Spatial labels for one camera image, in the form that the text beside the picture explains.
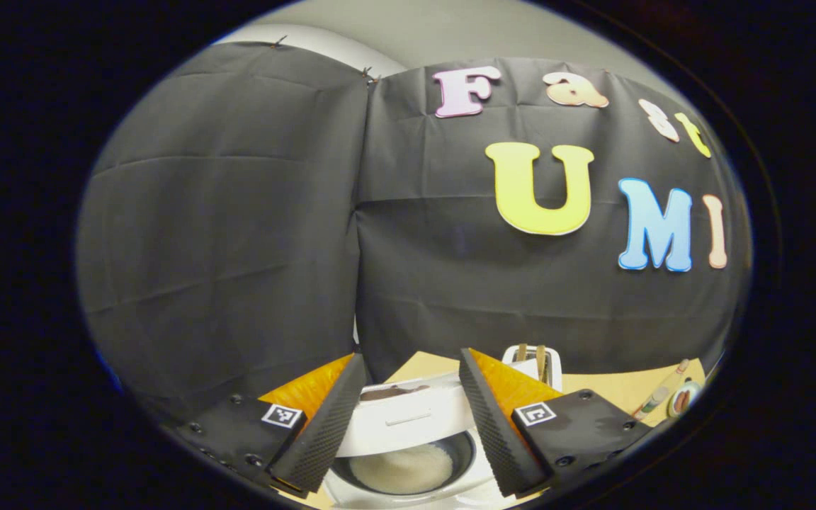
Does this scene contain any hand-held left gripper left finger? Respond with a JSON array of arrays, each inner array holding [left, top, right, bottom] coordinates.
[[174, 353, 368, 499]]

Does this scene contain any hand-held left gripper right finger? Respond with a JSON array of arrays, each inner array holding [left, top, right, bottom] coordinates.
[[459, 347, 653, 498]]

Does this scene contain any white rice cooker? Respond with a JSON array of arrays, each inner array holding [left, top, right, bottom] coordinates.
[[322, 372, 502, 510]]

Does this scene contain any white toaster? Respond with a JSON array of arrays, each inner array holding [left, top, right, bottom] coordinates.
[[501, 345, 564, 392]]

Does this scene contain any clear plastic bottle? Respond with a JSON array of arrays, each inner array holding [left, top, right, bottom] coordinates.
[[633, 359, 691, 420]]

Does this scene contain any plate with meat slices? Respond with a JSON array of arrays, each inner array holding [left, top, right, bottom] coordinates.
[[667, 380, 703, 419]]

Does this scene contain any black backdrop cloth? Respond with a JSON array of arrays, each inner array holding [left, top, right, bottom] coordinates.
[[76, 41, 754, 426]]

